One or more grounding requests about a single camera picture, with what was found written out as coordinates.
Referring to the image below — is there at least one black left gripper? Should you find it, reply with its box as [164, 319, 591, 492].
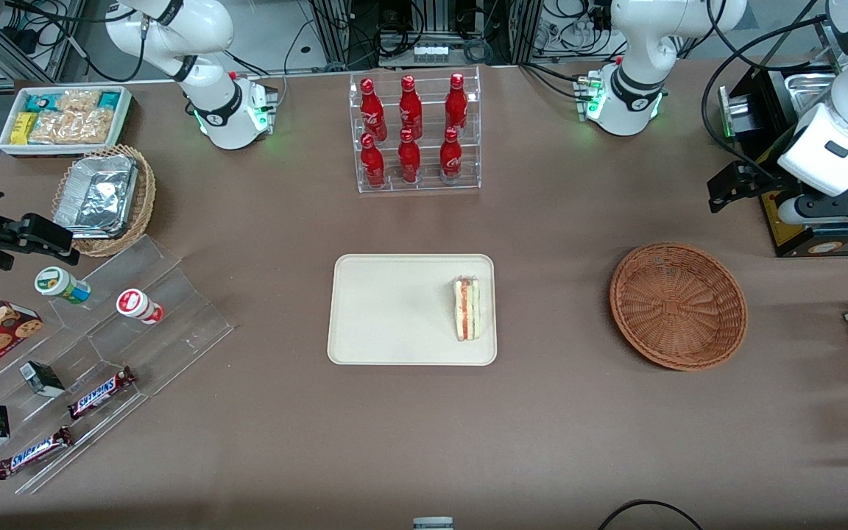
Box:
[707, 160, 782, 215]

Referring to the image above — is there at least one triangle sandwich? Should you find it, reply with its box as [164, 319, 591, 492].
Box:
[453, 275, 482, 342]

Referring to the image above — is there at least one brown round wicker basket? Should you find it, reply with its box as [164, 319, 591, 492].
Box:
[609, 243, 749, 371]

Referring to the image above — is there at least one light oval wicker basket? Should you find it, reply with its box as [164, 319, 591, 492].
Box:
[52, 144, 158, 258]

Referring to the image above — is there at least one beige plastic tray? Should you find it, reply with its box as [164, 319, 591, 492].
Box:
[327, 254, 498, 367]

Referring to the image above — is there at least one green label yogurt cup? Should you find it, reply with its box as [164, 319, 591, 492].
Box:
[34, 266, 92, 305]

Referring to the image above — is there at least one black yellow appliance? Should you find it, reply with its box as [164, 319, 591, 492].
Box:
[718, 15, 848, 258]

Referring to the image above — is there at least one aluminium foil container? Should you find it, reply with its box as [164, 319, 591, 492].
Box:
[54, 154, 140, 239]

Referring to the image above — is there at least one white snack bin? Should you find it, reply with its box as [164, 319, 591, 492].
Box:
[0, 85, 133, 158]

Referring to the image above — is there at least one steel pan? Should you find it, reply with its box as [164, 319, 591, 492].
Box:
[785, 71, 843, 122]

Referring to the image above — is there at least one yellow snack packet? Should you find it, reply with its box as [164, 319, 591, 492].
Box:
[10, 111, 38, 146]

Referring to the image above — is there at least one clear cracker pack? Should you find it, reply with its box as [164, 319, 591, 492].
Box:
[29, 108, 114, 146]
[56, 89, 102, 113]

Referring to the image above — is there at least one red label yogurt cup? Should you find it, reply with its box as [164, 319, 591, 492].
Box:
[116, 288, 165, 326]

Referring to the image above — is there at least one brown snickers bar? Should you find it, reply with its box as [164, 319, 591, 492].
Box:
[67, 365, 138, 421]
[0, 425, 74, 481]

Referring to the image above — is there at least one clear acrylic stepped shelf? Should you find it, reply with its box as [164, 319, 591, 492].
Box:
[0, 235, 236, 496]

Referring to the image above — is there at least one red cola bottle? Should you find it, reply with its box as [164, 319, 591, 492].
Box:
[439, 127, 464, 184]
[399, 75, 424, 139]
[444, 72, 469, 135]
[359, 132, 386, 190]
[359, 78, 387, 142]
[397, 128, 423, 185]

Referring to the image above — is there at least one clear acrylic bottle rack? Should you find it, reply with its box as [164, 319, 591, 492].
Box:
[349, 66, 482, 194]

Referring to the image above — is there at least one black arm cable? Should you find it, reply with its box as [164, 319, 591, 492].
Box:
[701, 0, 837, 177]

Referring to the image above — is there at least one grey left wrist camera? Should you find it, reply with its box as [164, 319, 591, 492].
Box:
[777, 191, 848, 226]

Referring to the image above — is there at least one black floor cable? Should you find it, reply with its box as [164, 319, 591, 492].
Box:
[598, 499, 705, 530]

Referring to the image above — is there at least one aluminium frame rack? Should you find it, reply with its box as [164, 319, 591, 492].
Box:
[305, 0, 544, 68]

